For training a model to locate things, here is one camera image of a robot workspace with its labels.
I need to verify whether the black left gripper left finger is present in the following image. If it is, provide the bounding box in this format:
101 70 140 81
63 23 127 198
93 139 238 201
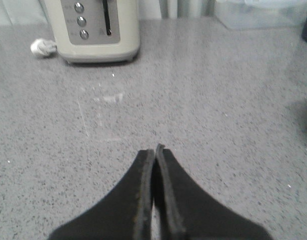
49 149 154 240

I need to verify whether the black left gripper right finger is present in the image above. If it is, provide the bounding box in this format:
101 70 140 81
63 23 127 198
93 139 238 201
153 144 272 240

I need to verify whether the clear plastic storage container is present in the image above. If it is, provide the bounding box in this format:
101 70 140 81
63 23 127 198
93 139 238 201
214 0 307 30

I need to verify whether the white toaster cord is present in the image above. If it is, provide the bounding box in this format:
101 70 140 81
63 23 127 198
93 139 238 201
30 38 58 58

